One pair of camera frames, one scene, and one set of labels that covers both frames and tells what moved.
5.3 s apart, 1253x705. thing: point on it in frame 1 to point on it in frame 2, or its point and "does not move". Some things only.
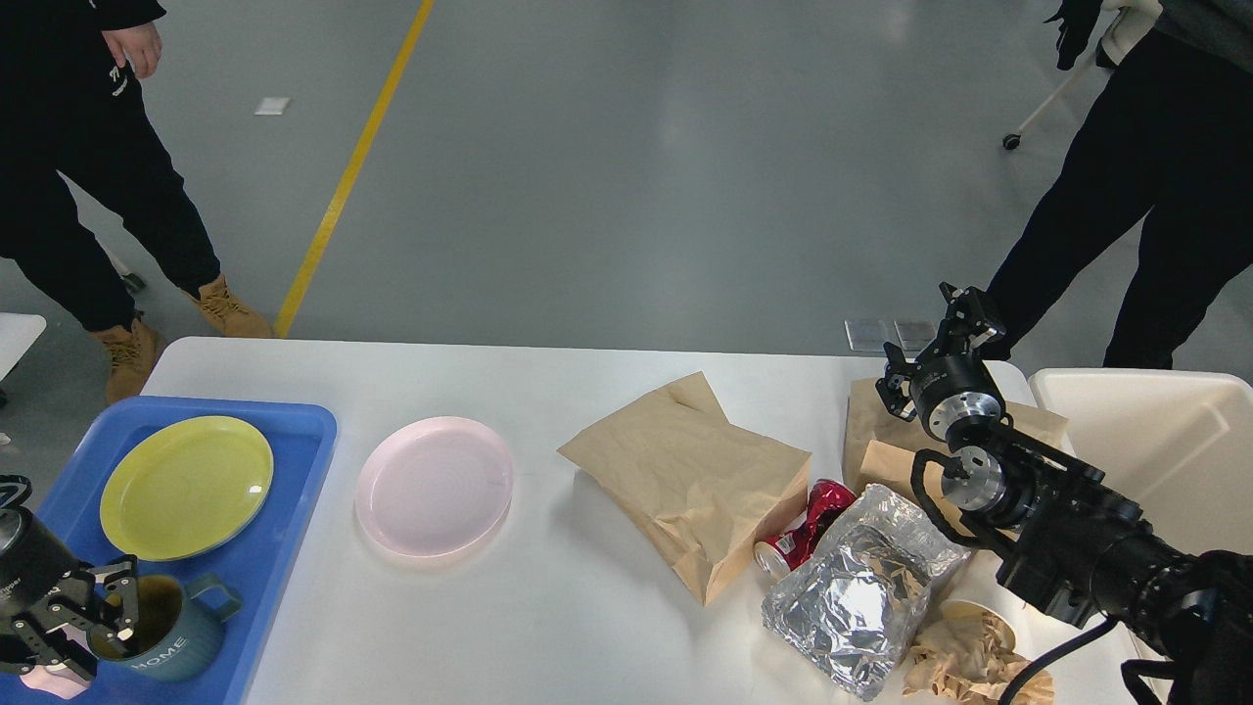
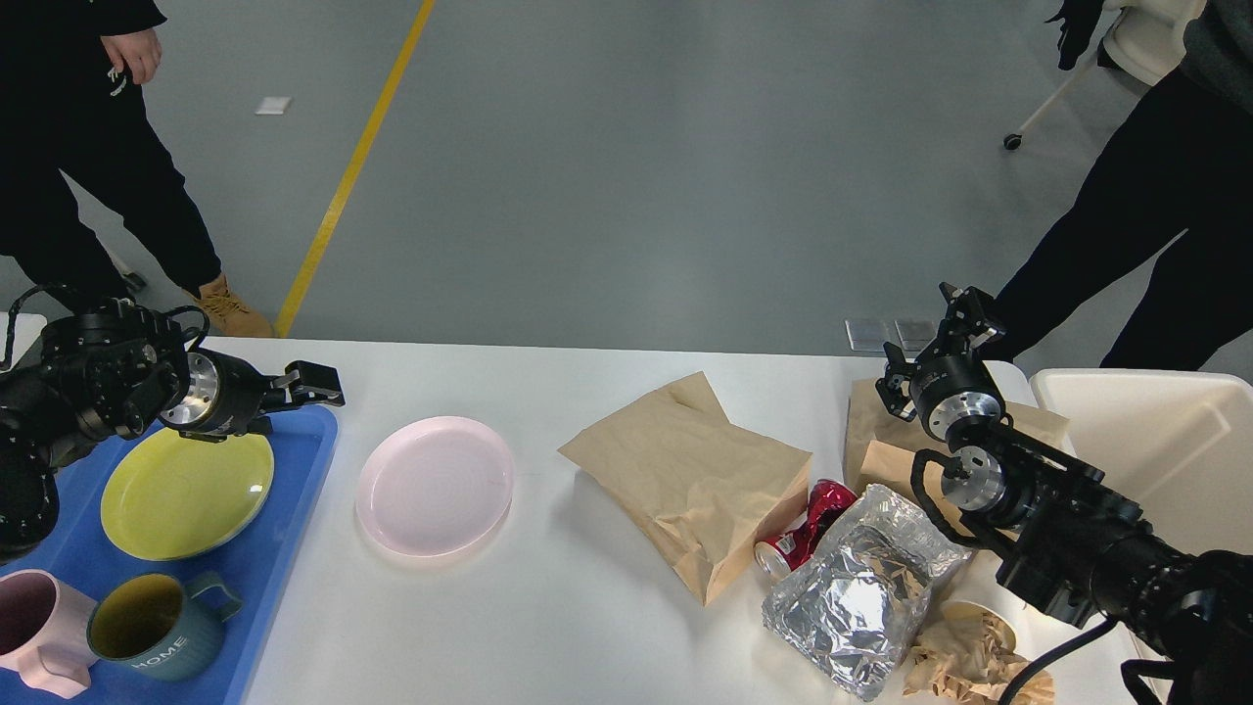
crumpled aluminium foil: x=856 y=606 does not move
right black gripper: x=951 y=382 does not move
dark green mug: x=178 y=634 does not move
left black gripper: x=38 y=573 to x=217 y=397
